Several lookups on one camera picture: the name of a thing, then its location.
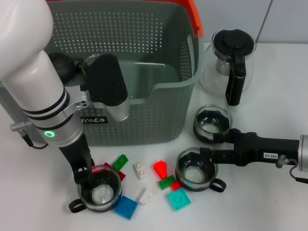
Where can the dark clay teapot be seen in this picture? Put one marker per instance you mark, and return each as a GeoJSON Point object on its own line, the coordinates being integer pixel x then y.
{"type": "Point", "coordinates": [62, 65]}

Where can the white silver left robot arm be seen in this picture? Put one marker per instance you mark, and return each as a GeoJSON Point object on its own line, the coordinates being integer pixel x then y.
{"type": "Point", "coordinates": [29, 60]}

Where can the glass teacup with black holder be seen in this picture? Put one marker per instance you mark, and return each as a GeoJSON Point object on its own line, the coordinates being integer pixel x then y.
{"type": "Point", "coordinates": [86, 66]}
{"type": "Point", "coordinates": [103, 197]}
{"type": "Point", "coordinates": [211, 118]}
{"type": "Point", "coordinates": [192, 179]}

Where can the dark red long brick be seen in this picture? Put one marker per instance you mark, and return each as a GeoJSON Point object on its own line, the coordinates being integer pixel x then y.
{"type": "Point", "coordinates": [122, 175]}

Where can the left wrist camera housing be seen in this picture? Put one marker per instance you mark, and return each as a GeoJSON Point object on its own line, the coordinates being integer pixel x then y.
{"type": "Point", "coordinates": [106, 81]}

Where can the glass pot with black lid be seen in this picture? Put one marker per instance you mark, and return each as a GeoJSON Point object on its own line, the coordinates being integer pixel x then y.
{"type": "Point", "coordinates": [237, 69]}

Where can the teal square plate brick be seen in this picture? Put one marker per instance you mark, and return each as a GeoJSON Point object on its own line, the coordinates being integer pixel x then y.
{"type": "Point", "coordinates": [178, 199]}

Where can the blue square plate brick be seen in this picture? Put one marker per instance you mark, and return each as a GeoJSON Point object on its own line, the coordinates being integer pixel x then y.
{"type": "Point", "coordinates": [126, 207]}

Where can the red sloped brick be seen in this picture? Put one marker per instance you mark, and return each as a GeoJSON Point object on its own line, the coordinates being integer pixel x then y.
{"type": "Point", "coordinates": [161, 168]}

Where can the grey perforated storage bin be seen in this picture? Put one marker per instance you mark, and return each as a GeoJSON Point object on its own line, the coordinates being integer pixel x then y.
{"type": "Point", "coordinates": [149, 120]}

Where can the white two-stud brick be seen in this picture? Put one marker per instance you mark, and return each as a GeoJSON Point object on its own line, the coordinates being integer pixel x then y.
{"type": "Point", "coordinates": [141, 170]}

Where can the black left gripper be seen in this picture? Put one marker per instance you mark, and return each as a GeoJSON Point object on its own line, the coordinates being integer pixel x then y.
{"type": "Point", "coordinates": [75, 154]}

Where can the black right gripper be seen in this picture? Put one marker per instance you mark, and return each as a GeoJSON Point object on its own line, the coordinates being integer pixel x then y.
{"type": "Point", "coordinates": [267, 150]}

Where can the green brick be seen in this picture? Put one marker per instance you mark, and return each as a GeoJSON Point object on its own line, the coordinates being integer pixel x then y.
{"type": "Point", "coordinates": [166, 183]}
{"type": "Point", "coordinates": [120, 162]}

